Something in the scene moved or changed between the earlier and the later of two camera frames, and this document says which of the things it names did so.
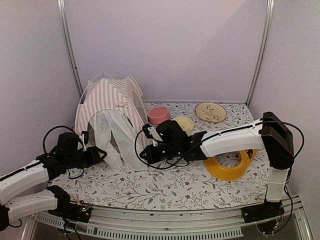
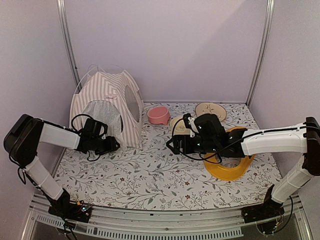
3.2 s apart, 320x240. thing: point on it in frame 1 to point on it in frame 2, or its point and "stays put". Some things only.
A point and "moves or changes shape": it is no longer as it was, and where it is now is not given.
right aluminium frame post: [257, 75] stays put
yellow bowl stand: [247, 157] stays put
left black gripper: [98, 159] to [111, 145]
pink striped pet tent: [112, 116] moves or changes shape
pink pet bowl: [158, 114] stays put
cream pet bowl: [186, 123] stays put
